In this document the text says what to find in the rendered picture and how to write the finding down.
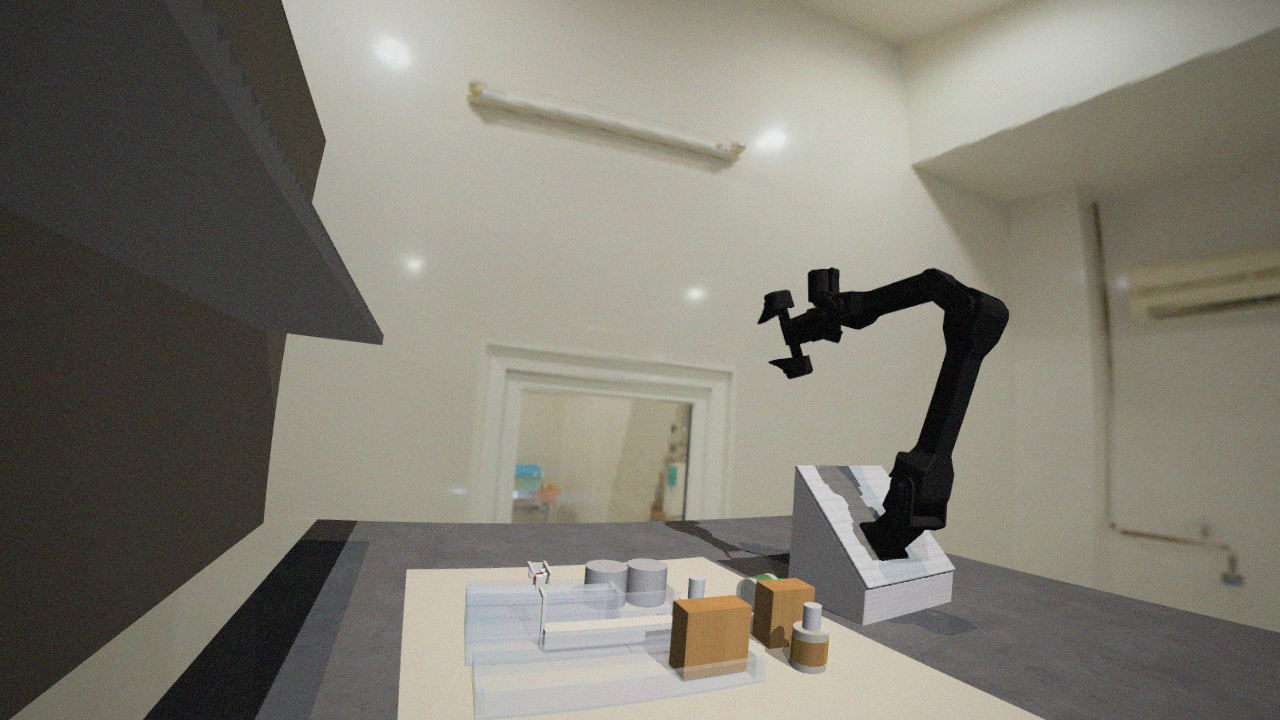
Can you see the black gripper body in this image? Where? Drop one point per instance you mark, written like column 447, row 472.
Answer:
column 793, row 331

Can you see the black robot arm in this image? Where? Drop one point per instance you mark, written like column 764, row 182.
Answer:
column 974, row 321

